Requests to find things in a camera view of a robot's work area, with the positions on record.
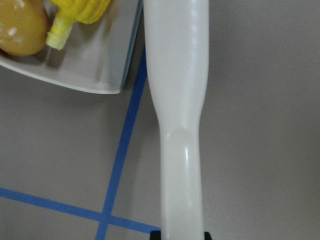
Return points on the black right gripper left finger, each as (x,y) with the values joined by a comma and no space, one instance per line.
(155,235)

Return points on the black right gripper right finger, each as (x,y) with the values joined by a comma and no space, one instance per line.
(207,236)

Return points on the beige plastic dustpan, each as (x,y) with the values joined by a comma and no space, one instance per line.
(96,57)

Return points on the beige hand brush black bristles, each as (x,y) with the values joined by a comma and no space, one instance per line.
(177,58)

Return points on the yellow toy corn cob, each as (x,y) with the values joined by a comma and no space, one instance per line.
(70,12)

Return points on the brown toy potato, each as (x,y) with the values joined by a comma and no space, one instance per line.
(23,27)

